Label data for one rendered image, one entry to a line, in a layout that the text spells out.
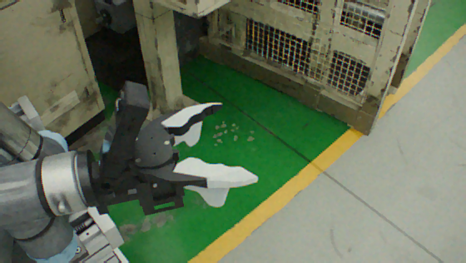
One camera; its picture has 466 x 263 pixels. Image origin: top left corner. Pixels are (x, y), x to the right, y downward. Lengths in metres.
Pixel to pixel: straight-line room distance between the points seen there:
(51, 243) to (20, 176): 0.12
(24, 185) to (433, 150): 1.97
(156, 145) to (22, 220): 0.19
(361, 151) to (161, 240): 1.08
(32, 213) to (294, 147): 1.56
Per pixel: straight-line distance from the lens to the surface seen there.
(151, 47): 1.75
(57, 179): 0.44
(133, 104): 0.38
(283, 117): 2.02
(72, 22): 1.74
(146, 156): 0.43
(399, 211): 1.79
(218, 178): 0.40
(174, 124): 0.47
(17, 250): 0.79
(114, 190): 0.47
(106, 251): 0.93
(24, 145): 0.58
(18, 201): 0.46
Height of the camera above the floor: 1.40
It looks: 46 degrees down
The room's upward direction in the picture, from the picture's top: straight up
